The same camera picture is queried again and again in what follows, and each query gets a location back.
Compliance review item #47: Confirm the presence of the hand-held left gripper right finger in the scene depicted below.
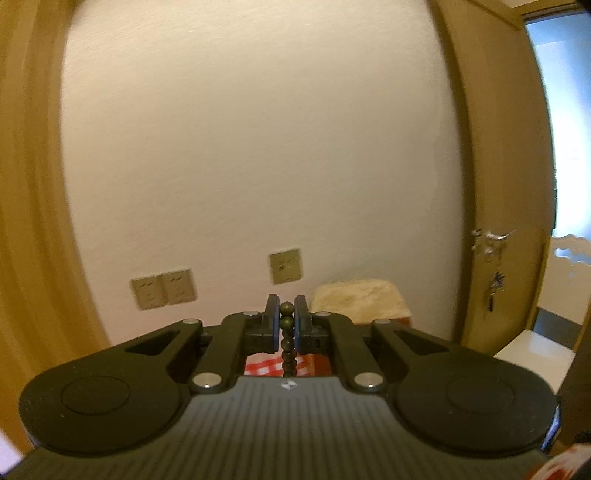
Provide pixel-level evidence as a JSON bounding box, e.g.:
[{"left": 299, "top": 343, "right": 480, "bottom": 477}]
[{"left": 294, "top": 295, "right": 467, "bottom": 393}]

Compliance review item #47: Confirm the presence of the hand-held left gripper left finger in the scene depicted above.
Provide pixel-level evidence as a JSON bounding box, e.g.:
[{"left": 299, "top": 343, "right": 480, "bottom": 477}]
[{"left": 111, "top": 294, "right": 281, "bottom": 393}]

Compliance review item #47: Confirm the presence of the dark bead necklace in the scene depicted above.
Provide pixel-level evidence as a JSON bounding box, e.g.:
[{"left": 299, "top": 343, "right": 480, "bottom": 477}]
[{"left": 278, "top": 301, "right": 298, "bottom": 376}]

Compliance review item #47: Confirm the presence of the red white checkered tablecloth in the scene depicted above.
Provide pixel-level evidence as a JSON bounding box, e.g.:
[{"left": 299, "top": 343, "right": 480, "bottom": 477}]
[{"left": 242, "top": 353, "right": 333, "bottom": 378}]

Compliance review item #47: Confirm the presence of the bread-shaped cat print pillow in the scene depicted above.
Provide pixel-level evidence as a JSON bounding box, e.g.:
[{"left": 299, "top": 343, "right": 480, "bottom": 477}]
[{"left": 310, "top": 278, "right": 413, "bottom": 326}]

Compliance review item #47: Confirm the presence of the white chair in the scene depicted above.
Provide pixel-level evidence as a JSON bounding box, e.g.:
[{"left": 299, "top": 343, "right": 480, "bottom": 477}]
[{"left": 494, "top": 234, "right": 591, "bottom": 393}]

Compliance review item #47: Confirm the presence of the wooden room door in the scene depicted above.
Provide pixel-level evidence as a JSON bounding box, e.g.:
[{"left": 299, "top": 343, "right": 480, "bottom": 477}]
[{"left": 429, "top": 0, "right": 561, "bottom": 356}]

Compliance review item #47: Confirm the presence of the wooden wardrobe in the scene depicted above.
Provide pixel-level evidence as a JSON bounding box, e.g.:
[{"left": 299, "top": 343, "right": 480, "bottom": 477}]
[{"left": 0, "top": 0, "right": 112, "bottom": 444}]

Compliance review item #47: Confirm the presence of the beige wall socket with switch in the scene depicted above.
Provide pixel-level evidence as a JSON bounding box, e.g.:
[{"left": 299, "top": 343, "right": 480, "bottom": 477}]
[{"left": 269, "top": 248, "right": 302, "bottom": 284}]

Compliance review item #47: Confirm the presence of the silver door lever handle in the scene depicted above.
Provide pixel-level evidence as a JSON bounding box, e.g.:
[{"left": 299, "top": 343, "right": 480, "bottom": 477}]
[{"left": 471, "top": 228, "right": 517, "bottom": 245}]

